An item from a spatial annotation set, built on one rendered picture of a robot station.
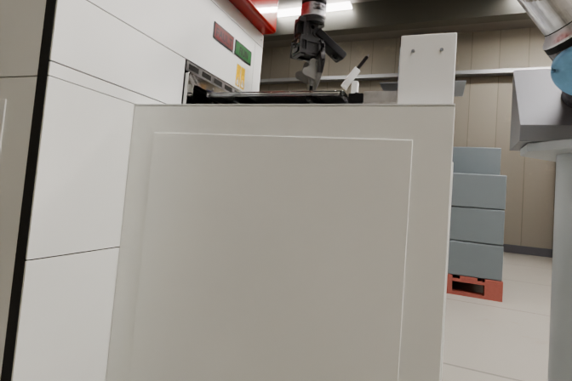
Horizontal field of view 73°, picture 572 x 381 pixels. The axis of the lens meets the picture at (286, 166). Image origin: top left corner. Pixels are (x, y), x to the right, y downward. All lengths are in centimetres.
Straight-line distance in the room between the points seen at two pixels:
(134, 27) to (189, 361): 67
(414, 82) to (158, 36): 57
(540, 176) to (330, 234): 633
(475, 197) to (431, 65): 250
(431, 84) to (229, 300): 53
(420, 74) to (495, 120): 621
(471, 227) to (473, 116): 392
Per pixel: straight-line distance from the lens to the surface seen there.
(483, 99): 701
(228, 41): 125
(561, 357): 113
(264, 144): 71
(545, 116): 109
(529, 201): 687
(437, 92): 74
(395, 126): 67
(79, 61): 80
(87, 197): 81
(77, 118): 79
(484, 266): 324
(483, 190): 320
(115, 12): 89
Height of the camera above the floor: 66
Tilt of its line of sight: 3 degrees up
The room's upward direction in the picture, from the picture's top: 5 degrees clockwise
